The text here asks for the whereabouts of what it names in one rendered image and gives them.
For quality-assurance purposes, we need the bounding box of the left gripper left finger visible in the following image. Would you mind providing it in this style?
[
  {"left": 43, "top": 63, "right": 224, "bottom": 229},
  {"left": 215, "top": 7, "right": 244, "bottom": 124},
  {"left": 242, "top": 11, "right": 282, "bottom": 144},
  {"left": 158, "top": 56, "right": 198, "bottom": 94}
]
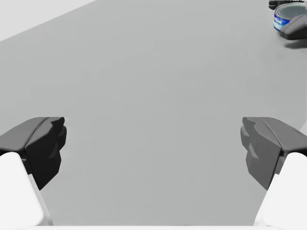
[{"left": 0, "top": 116, "right": 67, "bottom": 227}]

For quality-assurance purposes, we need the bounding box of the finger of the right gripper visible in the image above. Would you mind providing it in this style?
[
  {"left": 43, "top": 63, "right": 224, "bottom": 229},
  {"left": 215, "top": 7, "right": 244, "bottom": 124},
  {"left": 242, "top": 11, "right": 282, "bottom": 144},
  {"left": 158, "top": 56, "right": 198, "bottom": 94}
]
[
  {"left": 268, "top": 0, "right": 307, "bottom": 10},
  {"left": 280, "top": 14, "right": 307, "bottom": 41}
]

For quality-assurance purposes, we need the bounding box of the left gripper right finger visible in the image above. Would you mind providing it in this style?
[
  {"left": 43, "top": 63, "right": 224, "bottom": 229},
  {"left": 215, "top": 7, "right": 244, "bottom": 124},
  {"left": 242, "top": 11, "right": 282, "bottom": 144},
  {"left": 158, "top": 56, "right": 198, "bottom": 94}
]
[{"left": 240, "top": 116, "right": 307, "bottom": 227}]

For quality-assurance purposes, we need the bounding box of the blue can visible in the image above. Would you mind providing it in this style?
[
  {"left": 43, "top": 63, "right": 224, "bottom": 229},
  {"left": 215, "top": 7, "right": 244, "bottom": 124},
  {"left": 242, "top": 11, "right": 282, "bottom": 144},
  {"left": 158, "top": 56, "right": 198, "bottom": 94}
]
[{"left": 273, "top": 2, "right": 307, "bottom": 32}]

